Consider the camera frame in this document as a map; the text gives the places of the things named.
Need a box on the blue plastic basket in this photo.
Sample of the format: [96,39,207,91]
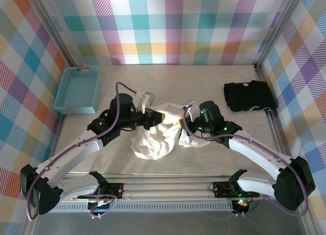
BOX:
[52,66,103,115]

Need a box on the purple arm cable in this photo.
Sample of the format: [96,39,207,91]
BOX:
[182,104,310,218]
[26,81,140,222]

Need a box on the electronics board with LEDs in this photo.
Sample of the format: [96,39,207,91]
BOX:
[232,198,252,217]

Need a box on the black folded t-shirt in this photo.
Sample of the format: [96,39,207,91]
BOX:
[223,79,277,113]

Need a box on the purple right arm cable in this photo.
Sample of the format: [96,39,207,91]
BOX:
[182,104,310,218]

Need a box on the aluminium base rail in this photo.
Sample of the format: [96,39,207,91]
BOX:
[60,172,276,202]

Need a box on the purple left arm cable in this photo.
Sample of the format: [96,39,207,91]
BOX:
[26,81,140,222]

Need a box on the aluminium side rail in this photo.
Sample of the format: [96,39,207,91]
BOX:
[254,64,288,159]
[50,114,67,154]

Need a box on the grey slotted cable duct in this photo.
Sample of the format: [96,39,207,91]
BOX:
[55,203,234,212]

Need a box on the white t-shirt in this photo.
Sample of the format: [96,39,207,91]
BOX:
[129,102,211,160]

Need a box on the electronics board with wires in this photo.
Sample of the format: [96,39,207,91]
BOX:
[77,190,120,220]

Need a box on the aluminium frame post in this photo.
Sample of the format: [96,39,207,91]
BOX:
[253,0,306,70]
[26,0,89,69]

